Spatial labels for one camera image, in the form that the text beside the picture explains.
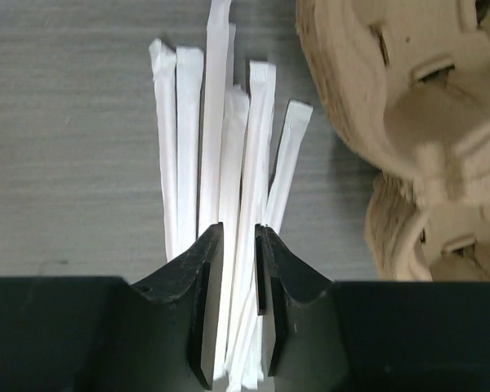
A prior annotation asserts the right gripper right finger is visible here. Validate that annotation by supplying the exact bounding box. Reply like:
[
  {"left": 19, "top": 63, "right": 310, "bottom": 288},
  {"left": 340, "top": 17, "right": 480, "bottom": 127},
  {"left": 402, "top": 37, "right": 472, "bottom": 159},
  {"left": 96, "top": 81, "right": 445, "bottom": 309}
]
[{"left": 255, "top": 225, "right": 490, "bottom": 391}]

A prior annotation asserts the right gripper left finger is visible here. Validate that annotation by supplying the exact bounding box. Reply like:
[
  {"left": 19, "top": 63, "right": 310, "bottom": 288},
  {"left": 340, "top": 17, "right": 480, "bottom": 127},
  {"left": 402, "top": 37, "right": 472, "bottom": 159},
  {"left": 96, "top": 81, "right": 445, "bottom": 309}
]
[{"left": 0, "top": 224, "right": 224, "bottom": 391}]

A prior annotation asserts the white wrapped straws bundle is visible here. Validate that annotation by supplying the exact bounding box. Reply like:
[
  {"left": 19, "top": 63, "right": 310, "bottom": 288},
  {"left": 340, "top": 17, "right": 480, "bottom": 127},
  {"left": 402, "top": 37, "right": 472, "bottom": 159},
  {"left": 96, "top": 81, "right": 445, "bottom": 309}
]
[{"left": 149, "top": 1, "right": 314, "bottom": 391}]

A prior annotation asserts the brown cardboard cup carrier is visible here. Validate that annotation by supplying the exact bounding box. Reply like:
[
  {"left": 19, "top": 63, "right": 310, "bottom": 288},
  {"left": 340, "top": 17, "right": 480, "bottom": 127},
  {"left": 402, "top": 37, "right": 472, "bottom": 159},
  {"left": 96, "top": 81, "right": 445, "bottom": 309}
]
[{"left": 296, "top": 1, "right": 490, "bottom": 282}]

